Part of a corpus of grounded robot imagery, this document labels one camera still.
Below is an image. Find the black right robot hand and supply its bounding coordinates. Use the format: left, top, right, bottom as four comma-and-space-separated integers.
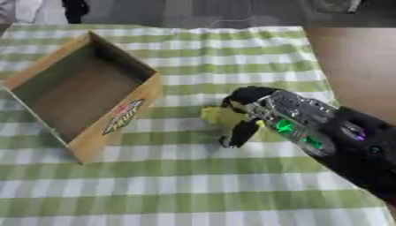
217, 86, 285, 149

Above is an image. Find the yellow toy fruit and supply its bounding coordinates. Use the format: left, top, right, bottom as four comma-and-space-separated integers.
199, 105, 266, 132

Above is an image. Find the tan cardboard box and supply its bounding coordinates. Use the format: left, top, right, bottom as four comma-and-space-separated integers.
3, 30, 164, 165

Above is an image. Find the person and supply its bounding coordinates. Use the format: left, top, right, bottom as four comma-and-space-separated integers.
60, 0, 92, 25

